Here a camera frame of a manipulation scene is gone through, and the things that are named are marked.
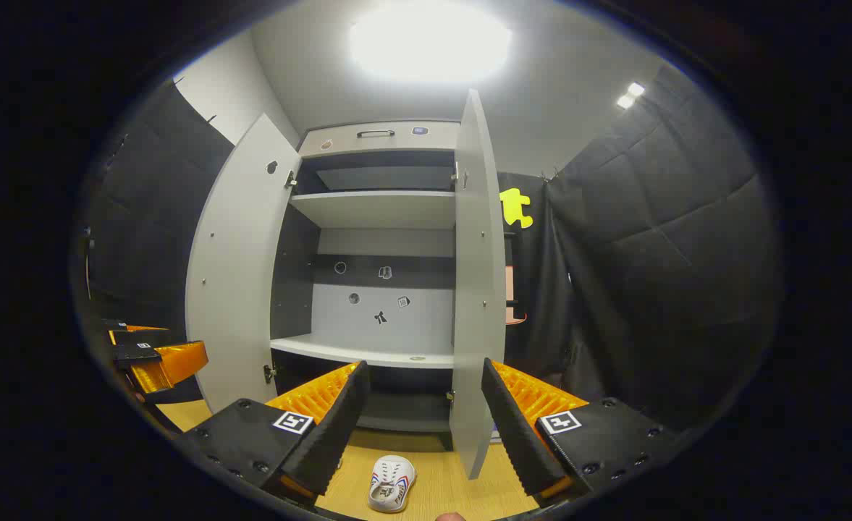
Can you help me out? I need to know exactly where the black backdrop cloth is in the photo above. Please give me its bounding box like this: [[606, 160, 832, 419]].
[[498, 172, 564, 377]]

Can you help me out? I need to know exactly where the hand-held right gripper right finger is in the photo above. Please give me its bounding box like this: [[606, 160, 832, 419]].
[[481, 358, 680, 507]]

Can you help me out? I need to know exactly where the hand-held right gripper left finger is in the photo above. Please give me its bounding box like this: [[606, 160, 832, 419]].
[[180, 360, 371, 507]]

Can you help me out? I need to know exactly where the black quilted wall padding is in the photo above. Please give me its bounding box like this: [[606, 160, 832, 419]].
[[547, 64, 785, 435], [85, 80, 235, 326]]

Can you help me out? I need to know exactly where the grey shoe cabinet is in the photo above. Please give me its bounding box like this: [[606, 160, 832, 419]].
[[270, 119, 506, 435]]

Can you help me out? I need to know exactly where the white canvas shoe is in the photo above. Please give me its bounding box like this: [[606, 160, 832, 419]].
[[368, 454, 417, 513]]

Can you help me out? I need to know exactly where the round ceiling light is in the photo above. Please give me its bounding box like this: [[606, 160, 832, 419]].
[[350, 0, 513, 84]]

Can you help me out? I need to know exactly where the grey cabinet door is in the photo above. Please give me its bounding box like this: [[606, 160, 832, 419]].
[[185, 112, 302, 413], [449, 88, 507, 480]]

